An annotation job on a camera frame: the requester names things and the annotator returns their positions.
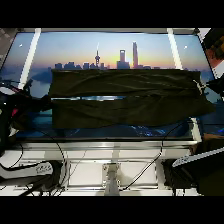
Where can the olive green trousers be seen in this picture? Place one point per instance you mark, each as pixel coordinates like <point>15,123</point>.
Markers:
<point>133,110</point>

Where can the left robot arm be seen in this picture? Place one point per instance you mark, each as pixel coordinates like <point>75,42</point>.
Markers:
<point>20,175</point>

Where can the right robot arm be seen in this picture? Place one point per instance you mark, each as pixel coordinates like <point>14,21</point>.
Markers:
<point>200,170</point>

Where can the black garment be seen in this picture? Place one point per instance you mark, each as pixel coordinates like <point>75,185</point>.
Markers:
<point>23,115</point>

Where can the pink garment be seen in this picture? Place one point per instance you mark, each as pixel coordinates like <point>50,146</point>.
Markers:
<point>14,112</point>

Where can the silver frame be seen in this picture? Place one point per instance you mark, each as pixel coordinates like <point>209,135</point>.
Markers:
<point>112,176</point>

